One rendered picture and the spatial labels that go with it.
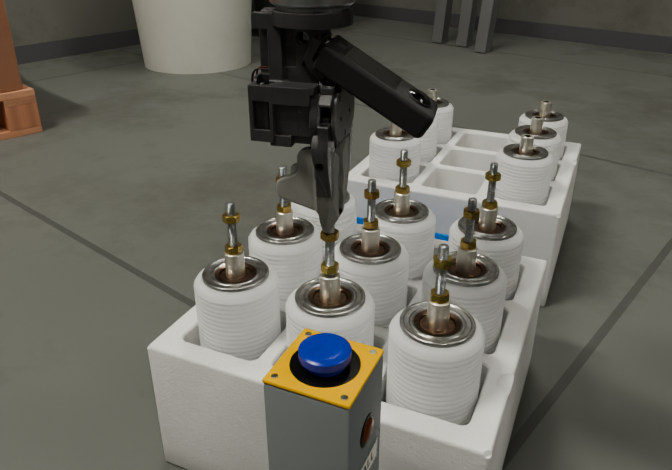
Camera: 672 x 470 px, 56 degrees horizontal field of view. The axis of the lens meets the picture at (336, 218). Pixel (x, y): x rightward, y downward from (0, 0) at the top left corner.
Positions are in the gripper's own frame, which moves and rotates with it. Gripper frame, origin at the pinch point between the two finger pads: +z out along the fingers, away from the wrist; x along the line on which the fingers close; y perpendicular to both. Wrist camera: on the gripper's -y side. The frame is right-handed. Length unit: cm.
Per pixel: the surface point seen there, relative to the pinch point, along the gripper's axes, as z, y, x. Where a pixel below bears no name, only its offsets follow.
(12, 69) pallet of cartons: 14, 129, -101
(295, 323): 10.7, 3.3, 3.9
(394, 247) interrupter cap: 9.3, -4.0, -12.5
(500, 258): 11.6, -16.7, -17.3
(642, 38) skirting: 29, -77, -297
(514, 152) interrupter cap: 9, -17, -52
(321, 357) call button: 1.7, -4.3, 19.4
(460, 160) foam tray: 19, -7, -71
